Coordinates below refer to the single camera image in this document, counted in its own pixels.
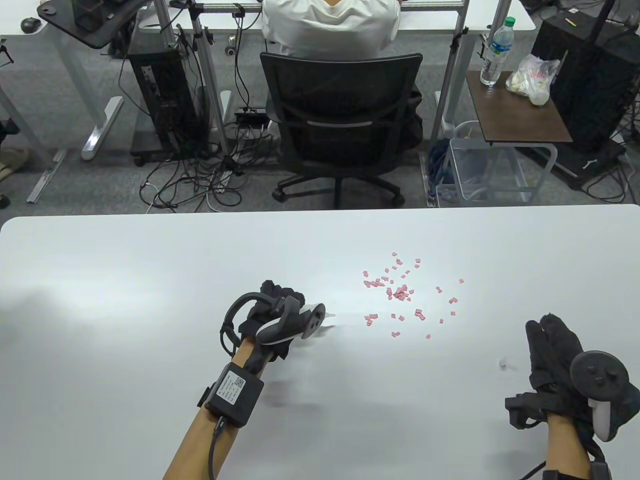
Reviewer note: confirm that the person's right hand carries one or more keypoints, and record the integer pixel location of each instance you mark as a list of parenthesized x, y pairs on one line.
[(552, 345)]

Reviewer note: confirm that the person's left hand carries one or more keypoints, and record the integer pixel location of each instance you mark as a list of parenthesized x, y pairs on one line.
[(280, 292)]

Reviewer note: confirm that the small clear bottle cap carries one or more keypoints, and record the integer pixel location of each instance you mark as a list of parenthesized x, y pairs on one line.
[(503, 362)]

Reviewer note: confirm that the clear conical squeeze bottle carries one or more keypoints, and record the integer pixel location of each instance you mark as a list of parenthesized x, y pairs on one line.
[(330, 315)]

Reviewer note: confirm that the pile of pink paper scraps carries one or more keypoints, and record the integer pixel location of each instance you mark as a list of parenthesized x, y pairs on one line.
[(400, 292)]

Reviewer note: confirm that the person's right forearm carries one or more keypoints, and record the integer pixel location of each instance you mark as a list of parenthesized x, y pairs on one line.
[(567, 445)]

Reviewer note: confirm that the person's left forearm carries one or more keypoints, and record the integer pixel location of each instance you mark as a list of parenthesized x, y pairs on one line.
[(195, 445)]

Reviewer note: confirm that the clear plastic water bottle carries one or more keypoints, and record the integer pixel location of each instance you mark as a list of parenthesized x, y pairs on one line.
[(495, 50)]

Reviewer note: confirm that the black right hand controller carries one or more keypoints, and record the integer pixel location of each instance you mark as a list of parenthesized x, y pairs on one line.
[(597, 375)]

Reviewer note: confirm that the black power strip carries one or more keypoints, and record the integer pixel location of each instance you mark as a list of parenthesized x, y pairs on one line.
[(252, 117)]

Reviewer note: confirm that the clear plastic storage bin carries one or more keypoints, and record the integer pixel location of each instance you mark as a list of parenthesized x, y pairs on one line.
[(470, 170)]

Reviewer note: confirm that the black mesh office chair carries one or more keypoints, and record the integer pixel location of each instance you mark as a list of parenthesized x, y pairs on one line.
[(340, 95)]

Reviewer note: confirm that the brown wooden side table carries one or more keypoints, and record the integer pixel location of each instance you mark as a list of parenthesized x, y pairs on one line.
[(515, 117)]

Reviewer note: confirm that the slim black computer tower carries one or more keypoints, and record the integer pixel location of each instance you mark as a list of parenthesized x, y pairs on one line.
[(160, 90)]

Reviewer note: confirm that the clear plastic food bag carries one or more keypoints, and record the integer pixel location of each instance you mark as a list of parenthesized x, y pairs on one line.
[(530, 80)]

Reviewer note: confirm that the large black computer tower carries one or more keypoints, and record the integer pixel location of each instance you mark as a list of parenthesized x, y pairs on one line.
[(590, 75)]

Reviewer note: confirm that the tan slipper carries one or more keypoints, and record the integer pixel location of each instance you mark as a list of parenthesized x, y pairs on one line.
[(12, 162)]

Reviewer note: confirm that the black computer mouse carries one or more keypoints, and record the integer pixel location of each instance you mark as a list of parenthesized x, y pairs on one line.
[(31, 23)]

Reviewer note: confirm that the white standing desk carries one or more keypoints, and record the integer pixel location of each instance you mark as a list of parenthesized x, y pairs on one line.
[(7, 15)]

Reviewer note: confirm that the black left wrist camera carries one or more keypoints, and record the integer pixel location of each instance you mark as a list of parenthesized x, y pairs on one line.
[(234, 395)]

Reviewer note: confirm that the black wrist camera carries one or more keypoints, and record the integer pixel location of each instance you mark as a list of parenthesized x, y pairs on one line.
[(597, 472), (234, 395)]

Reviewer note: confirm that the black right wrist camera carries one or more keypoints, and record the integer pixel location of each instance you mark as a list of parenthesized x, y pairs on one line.
[(597, 472)]

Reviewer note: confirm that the white desk with aluminium frame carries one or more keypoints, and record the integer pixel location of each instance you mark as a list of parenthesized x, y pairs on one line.
[(520, 20)]

